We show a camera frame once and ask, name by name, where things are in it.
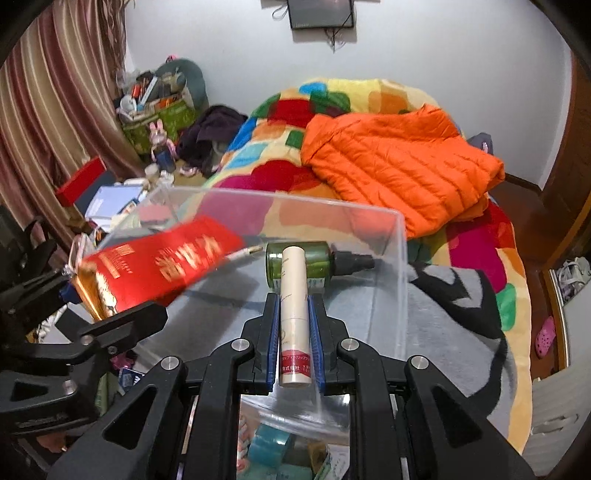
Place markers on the grey neck pillow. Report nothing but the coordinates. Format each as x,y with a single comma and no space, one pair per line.
194,78

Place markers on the green gift bag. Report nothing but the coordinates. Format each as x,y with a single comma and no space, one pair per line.
175,117

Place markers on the light teal bottle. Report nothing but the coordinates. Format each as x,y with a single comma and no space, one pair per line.
270,445

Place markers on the wooden door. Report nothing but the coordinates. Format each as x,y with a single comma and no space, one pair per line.
568,161

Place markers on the colourful patchwork blanket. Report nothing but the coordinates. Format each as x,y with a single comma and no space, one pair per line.
277,138

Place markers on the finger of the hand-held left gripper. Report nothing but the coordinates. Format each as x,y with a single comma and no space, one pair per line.
27,288
124,323

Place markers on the cream lip balm tube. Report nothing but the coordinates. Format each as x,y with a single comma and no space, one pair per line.
294,300

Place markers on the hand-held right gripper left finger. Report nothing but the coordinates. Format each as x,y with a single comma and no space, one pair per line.
272,341

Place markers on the dark grey box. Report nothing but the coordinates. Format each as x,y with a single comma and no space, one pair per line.
99,187

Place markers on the striped brown curtain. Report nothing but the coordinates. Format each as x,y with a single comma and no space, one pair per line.
46,115

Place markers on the dark clothes pile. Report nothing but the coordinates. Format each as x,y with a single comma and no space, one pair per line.
212,129

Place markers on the green bottle black cap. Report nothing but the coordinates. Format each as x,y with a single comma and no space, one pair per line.
323,263

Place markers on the blue booklet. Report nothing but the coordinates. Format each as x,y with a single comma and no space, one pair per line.
108,198

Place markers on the white pen-shaped tube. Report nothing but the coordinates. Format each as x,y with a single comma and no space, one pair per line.
240,253

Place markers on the clear plastic storage box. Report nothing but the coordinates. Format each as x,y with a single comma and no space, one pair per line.
378,277

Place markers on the red foil packet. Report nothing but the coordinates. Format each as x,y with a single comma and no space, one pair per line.
152,267

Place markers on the black bag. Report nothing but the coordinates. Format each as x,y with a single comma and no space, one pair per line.
23,240

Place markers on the red box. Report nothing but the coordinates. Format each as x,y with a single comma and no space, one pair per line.
81,182

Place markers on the white plastic stool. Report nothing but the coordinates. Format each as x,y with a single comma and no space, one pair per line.
554,406

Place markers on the dark grey garment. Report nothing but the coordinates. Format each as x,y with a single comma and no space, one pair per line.
480,142

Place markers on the grey black patterned blanket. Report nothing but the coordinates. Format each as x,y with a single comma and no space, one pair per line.
461,369

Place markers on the small wall monitor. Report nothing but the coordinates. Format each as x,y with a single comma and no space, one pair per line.
321,11

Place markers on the orange down jacket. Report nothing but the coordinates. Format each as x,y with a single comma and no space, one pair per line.
392,161

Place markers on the pink clog shoe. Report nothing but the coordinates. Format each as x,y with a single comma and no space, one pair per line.
545,337

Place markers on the white shoes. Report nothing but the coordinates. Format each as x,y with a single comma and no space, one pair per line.
572,274

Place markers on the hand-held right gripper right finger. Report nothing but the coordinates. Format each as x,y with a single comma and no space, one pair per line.
316,341

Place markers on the blue bottle pink bunny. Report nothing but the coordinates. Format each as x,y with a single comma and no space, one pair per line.
162,154

